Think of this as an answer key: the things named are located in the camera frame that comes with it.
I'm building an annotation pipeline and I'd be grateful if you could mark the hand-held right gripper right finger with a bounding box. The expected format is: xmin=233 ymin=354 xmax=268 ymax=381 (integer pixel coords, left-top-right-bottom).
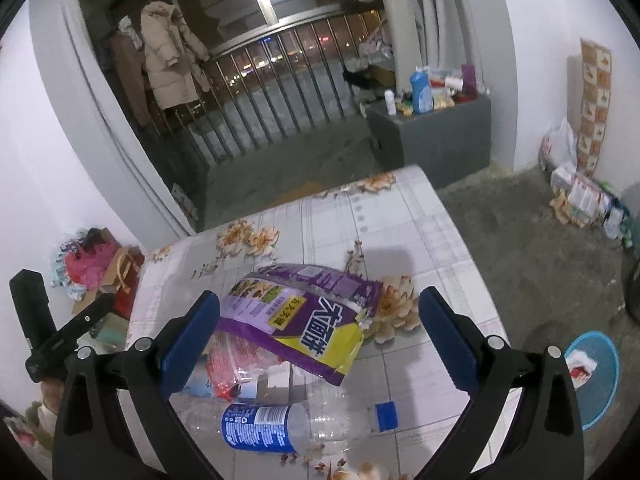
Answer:
xmin=407 ymin=286 xmax=586 ymax=480

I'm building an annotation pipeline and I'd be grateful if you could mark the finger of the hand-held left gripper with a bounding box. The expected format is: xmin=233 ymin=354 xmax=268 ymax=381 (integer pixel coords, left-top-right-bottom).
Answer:
xmin=27 ymin=293 xmax=117 ymax=382

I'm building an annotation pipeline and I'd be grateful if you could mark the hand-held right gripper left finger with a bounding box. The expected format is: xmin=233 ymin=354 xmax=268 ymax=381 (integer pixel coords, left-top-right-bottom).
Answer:
xmin=52 ymin=290 xmax=236 ymax=480

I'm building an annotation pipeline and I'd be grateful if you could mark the red snack packet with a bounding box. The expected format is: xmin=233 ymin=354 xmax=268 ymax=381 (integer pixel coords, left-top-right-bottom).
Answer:
xmin=207 ymin=332 xmax=288 ymax=401

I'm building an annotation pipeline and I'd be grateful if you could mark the clear bottle with blue label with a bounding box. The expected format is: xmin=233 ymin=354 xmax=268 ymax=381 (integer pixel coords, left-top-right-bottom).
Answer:
xmin=172 ymin=377 xmax=401 ymax=461

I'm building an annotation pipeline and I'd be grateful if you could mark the purple snack bag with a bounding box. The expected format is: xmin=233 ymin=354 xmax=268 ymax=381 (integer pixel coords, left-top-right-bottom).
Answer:
xmin=217 ymin=262 xmax=385 ymax=387

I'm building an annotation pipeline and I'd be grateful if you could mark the blue plastic bin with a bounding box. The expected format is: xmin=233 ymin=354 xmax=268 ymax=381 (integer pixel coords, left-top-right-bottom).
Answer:
xmin=564 ymin=330 xmax=621 ymax=431

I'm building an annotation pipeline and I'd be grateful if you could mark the light blue medicine box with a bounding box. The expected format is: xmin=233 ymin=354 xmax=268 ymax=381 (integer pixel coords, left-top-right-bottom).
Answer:
xmin=182 ymin=355 xmax=291 ymax=402

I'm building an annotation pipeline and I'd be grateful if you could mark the red gift bag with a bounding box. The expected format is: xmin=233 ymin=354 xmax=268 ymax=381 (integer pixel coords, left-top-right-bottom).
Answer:
xmin=107 ymin=245 xmax=147 ymax=319

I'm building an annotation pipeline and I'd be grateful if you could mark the beige plush toy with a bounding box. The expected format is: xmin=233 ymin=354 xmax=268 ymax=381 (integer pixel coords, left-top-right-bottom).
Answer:
xmin=20 ymin=380 xmax=64 ymax=452

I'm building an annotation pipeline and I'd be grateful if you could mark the red and white wrapper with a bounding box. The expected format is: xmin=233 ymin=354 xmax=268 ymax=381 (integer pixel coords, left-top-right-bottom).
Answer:
xmin=565 ymin=352 xmax=599 ymax=391

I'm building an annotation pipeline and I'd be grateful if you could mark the grey cabinet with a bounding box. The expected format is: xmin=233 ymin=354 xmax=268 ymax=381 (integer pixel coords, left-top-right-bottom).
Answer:
xmin=365 ymin=94 xmax=493 ymax=191

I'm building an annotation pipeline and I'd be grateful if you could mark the pile of printed cartons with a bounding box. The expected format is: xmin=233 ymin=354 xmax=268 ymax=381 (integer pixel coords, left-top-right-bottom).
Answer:
xmin=550 ymin=165 xmax=632 ymax=235

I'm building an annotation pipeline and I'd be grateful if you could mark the white plastic bag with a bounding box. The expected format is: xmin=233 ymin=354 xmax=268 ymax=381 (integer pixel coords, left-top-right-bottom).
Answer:
xmin=539 ymin=117 xmax=579 ymax=171

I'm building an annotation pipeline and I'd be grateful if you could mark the light grey curtain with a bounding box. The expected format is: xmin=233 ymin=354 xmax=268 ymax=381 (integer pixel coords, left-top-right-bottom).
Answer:
xmin=30 ymin=0 xmax=197 ymax=237
xmin=372 ymin=0 xmax=475 ymax=102

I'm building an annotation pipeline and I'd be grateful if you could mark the blue detergent bottle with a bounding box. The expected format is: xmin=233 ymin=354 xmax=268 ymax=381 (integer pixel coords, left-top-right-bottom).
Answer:
xmin=409 ymin=71 xmax=435 ymax=115

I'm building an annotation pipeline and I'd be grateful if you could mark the brown hanging garment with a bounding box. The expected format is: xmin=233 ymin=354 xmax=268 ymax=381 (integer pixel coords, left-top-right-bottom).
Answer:
xmin=102 ymin=17 xmax=151 ymax=128

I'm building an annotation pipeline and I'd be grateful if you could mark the metal balcony railing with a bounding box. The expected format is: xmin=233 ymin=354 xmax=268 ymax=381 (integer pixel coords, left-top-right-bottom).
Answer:
xmin=107 ymin=2 xmax=396 ymax=166

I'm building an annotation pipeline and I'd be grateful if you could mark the patterned board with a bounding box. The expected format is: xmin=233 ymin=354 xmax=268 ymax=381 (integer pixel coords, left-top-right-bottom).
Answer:
xmin=577 ymin=37 xmax=614 ymax=179

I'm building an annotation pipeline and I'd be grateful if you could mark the black cloth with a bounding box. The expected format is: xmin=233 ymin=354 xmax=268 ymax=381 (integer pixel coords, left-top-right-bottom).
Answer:
xmin=342 ymin=62 xmax=396 ymax=92

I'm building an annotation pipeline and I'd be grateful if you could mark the beige padded jacket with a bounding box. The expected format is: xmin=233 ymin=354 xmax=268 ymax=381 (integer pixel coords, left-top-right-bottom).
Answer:
xmin=139 ymin=1 xmax=211 ymax=110

